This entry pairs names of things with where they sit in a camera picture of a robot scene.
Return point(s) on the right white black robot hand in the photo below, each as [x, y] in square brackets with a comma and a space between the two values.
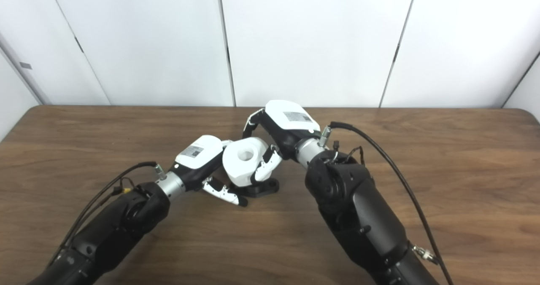
[289, 125]

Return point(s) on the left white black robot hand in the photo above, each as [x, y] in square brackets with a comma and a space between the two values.
[198, 156]

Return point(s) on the round white cylinder piece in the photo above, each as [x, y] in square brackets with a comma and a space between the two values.
[238, 169]

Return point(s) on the black flanged holder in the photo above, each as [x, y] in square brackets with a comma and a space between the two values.
[263, 189]

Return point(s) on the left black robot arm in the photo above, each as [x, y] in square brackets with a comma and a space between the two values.
[109, 230]

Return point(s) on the small grey wall tag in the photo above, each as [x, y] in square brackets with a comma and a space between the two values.
[25, 65]

